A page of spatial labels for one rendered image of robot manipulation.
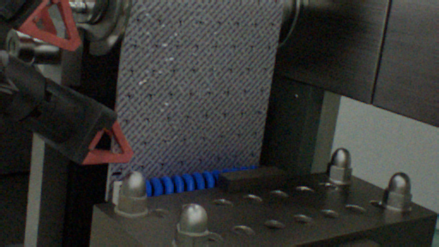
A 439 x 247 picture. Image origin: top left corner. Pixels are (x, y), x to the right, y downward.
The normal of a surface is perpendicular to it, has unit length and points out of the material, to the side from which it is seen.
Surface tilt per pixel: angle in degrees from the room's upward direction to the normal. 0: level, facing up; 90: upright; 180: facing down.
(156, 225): 0
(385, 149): 90
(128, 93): 90
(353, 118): 90
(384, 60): 90
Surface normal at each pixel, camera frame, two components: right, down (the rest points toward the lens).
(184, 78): 0.56, 0.25
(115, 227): -0.82, 0.03
